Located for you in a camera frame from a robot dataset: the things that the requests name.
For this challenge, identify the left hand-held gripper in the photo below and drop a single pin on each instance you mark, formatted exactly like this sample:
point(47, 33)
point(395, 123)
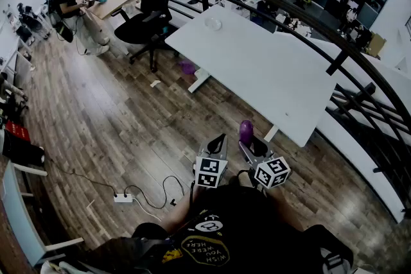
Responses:
point(210, 171)

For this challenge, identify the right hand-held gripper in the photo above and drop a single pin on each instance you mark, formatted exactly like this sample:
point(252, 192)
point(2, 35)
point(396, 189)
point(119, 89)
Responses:
point(273, 171)

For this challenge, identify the purple eggplant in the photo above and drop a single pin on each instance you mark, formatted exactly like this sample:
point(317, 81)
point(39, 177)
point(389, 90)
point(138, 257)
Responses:
point(246, 131)

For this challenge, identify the clear glass bowl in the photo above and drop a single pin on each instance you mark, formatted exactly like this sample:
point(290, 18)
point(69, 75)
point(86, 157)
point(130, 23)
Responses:
point(213, 23)

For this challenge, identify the person's right forearm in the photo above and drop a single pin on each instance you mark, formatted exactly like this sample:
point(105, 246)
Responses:
point(285, 208)

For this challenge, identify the person's left forearm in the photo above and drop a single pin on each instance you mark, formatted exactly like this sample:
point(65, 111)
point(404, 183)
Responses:
point(180, 213)

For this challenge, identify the white table leg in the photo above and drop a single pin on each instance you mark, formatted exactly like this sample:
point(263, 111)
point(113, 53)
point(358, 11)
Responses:
point(270, 134)
point(200, 78)

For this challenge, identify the black printed t-shirt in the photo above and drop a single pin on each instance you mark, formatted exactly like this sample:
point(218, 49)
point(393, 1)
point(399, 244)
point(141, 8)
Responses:
point(244, 234)

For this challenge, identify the purple plastic bag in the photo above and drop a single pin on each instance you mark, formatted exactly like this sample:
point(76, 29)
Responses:
point(187, 67)

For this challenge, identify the white paper scrap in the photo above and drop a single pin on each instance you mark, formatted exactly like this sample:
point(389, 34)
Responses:
point(155, 83)

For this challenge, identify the white power strip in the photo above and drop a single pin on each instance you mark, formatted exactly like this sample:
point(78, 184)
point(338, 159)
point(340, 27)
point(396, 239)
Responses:
point(122, 198)

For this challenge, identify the cardboard box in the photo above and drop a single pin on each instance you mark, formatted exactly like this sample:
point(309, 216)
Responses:
point(376, 45)

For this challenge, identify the black floor bag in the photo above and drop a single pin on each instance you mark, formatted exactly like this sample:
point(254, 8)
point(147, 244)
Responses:
point(22, 150)

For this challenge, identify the red box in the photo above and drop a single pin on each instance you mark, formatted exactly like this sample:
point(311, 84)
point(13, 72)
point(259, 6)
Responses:
point(17, 131)

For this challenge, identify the white frame desk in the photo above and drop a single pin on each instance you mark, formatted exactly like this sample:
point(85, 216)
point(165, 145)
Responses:
point(17, 211)

